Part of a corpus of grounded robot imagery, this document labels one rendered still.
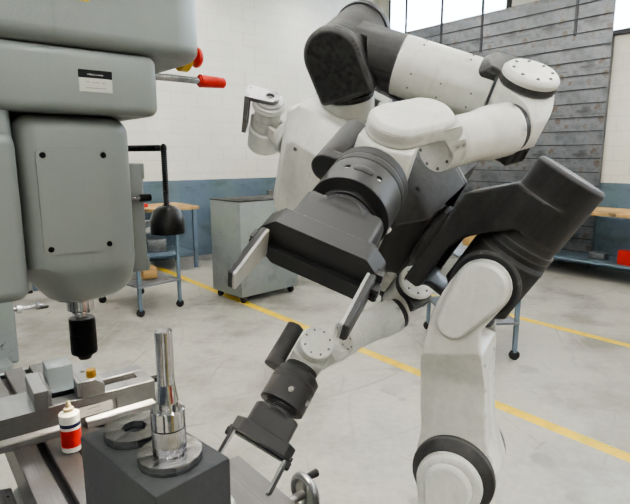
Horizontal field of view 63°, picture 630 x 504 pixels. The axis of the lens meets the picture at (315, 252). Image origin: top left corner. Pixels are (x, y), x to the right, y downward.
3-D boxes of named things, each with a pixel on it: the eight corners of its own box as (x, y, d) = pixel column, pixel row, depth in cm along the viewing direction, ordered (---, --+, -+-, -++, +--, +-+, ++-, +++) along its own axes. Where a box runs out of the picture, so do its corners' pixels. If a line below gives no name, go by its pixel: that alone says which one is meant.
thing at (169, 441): (158, 440, 76) (156, 405, 75) (190, 440, 76) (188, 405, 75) (147, 458, 71) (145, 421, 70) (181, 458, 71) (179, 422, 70)
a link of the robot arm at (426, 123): (373, 202, 60) (457, 178, 66) (392, 137, 54) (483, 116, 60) (343, 170, 64) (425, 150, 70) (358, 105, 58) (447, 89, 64)
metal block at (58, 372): (68, 379, 124) (66, 355, 123) (74, 388, 119) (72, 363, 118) (44, 385, 121) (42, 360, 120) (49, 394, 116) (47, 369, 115)
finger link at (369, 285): (341, 318, 41) (368, 270, 46) (334, 341, 44) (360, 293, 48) (359, 327, 41) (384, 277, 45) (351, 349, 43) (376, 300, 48)
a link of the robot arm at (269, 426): (285, 467, 95) (315, 410, 101) (295, 459, 87) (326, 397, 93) (227, 431, 96) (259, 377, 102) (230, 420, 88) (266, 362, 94)
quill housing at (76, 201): (110, 276, 110) (99, 122, 105) (148, 296, 95) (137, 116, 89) (8, 291, 99) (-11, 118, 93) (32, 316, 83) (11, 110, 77)
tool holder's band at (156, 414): (156, 405, 75) (156, 398, 75) (188, 405, 75) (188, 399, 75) (145, 421, 70) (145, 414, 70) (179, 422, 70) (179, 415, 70)
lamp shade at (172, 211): (192, 232, 113) (191, 203, 112) (168, 236, 107) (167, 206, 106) (167, 229, 116) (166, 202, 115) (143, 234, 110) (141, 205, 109)
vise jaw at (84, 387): (91, 374, 130) (90, 360, 130) (105, 392, 121) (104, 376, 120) (66, 380, 127) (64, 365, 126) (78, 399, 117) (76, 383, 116)
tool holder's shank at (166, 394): (159, 401, 74) (155, 326, 72) (181, 401, 74) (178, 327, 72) (152, 412, 71) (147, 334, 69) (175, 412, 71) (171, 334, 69)
